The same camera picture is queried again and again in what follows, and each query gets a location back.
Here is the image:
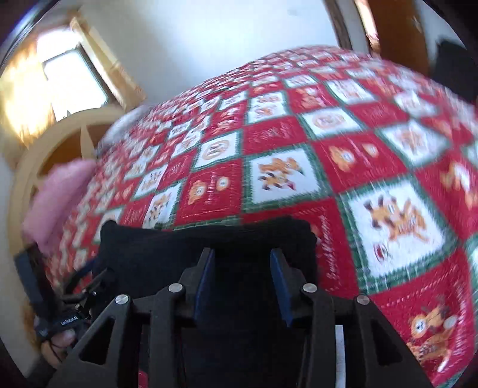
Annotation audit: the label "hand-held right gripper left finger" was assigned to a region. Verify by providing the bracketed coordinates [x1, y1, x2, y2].
[47, 246, 217, 388]

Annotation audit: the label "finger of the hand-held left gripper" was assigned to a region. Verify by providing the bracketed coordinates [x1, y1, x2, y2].
[62, 289, 113, 321]
[64, 259, 114, 297]

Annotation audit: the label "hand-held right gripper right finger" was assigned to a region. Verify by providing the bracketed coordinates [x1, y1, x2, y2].
[269, 248, 434, 388]

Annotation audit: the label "black pants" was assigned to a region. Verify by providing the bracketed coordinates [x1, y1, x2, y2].
[91, 215, 319, 388]

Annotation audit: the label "person's left hand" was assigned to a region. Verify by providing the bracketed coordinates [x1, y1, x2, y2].
[40, 329, 81, 370]

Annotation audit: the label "pink pillow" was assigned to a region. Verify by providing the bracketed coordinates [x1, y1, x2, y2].
[22, 160, 99, 255]

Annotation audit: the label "cream wooden headboard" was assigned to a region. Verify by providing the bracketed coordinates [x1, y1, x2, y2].
[7, 104, 131, 264]

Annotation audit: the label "grey striped pillow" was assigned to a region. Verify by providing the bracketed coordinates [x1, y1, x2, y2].
[98, 108, 151, 150]

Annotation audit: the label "red checked printed blanket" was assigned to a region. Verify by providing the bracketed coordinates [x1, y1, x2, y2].
[44, 45, 478, 388]

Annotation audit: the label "golden patterned curtain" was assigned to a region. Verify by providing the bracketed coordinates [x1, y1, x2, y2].
[69, 17, 147, 111]
[0, 39, 56, 150]

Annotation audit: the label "bright window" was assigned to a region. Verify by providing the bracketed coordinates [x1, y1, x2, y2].
[35, 35, 113, 122]

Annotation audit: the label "brown wooden door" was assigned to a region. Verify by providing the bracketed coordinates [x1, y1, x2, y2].
[354, 0, 431, 76]

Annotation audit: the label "black bag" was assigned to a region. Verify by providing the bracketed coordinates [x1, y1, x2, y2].
[434, 35, 478, 96]

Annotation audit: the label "brown wooden door frame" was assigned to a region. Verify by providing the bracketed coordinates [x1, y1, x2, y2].
[324, 0, 355, 50]

